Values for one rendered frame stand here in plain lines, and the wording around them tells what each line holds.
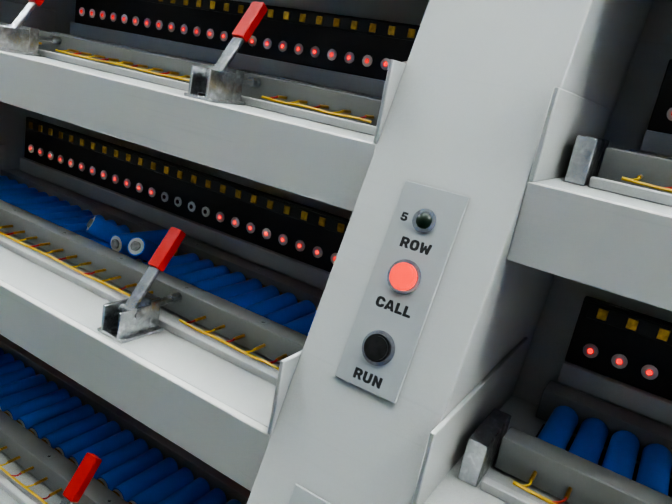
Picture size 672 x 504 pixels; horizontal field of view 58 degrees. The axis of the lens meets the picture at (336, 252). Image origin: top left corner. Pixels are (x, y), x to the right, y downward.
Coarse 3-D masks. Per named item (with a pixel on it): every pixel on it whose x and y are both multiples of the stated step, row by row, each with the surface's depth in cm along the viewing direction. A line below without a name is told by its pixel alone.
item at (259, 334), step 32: (0, 224) 62; (32, 224) 59; (64, 256) 57; (96, 256) 55; (128, 256) 55; (128, 288) 53; (160, 288) 51; (192, 288) 50; (192, 320) 49; (224, 320) 48; (256, 320) 47; (256, 352) 46; (288, 352) 45
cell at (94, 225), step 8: (96, 216) 58; (88, 224) 57; (96, 224) 57; (104, 224) 58; (112, 224) 59; (88, 232) 57; (96, 232) 57; (104, 232) 58; (112, 232) 58; (120, 232) 59; (104, 240) 58
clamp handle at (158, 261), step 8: (168, 232) 47; (176, 232) 47; (168, 240) 47; (176, 240) 47; (160, 248) 47; (168, 248) 47; (176, 248) 47; (152, 256) 47; (160, 256) 46; (168, 256) 47; (152, 264) 46; (160, 264) 46; (152, 272) 46; (144, 280) 46; (152, 280) 46; (136, 288) 46; (144, 288) 46; (136, 296) 46; (128, 304) 46; (136, 304) 45
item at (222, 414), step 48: (96, 192) 71; (240, 240) 61; (0, 288) 50; (48, 288) 51; (48, 336) 47; (96, 336) 44; (144, 336) 46; (96, 384) 45; (144, 384) 42; (192, 384) 41; (240, 384) 42; (288, 384) 37; (192, 432) 40; (240, 432) 38; (240, 480) 38
